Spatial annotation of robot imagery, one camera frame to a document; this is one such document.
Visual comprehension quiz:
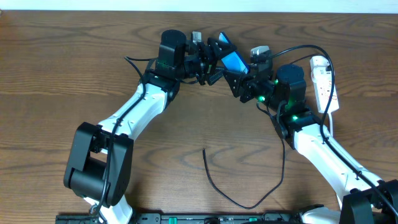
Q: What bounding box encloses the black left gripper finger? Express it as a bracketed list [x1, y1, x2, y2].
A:
[207, 37, 237, 61]
[206, 68, 223, 86]

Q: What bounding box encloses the blue Galaxy smartphone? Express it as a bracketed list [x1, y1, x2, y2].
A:
[221, 50, 250, 74]

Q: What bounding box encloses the black charger cable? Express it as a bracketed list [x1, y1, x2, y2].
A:
[201, 53, 330, 210]

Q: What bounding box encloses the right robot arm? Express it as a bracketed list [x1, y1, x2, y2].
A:
[224, 62, 397, 223]

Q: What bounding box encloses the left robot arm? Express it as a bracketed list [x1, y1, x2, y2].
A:
[63, 30, 237, 223]

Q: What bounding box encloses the white power strip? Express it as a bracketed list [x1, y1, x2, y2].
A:
[310, 55, 332, 113]

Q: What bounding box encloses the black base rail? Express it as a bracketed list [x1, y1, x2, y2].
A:
[55, 212, 303, 224]

